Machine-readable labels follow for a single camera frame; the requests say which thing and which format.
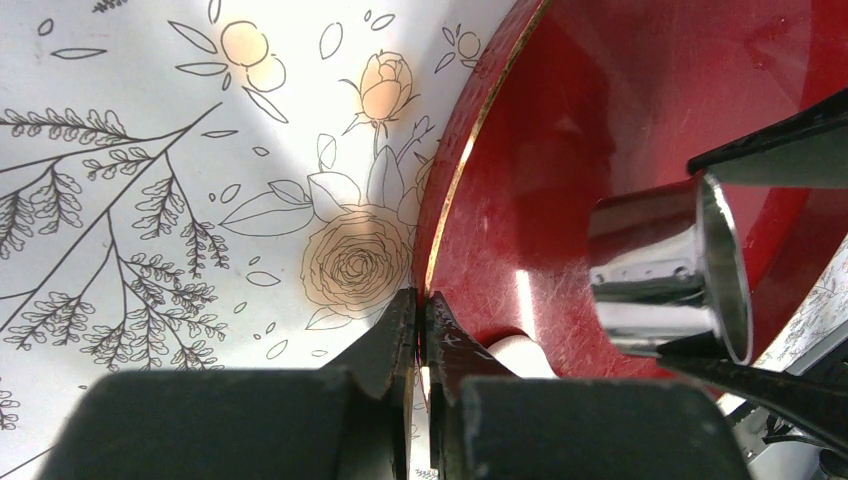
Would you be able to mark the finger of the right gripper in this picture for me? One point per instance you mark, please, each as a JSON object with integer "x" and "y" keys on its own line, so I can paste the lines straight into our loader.
{"x": 817, "y": 407}

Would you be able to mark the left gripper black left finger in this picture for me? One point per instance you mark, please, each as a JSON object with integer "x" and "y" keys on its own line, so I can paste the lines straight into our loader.
{"x": 348, "y": 419}

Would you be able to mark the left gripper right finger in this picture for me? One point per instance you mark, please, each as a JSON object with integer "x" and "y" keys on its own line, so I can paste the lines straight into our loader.
{"x": 488, "y": 423}

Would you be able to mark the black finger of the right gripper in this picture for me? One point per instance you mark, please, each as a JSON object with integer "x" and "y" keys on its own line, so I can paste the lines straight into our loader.
{"x": 806, "y": 150}

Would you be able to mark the round red tray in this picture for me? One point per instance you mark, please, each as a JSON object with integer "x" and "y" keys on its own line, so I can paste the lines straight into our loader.
{"x": 573, "y": 101}

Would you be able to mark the floral patterned table mat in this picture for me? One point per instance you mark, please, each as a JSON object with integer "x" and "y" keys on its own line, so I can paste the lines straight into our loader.
{"x": 201, "y": 185}

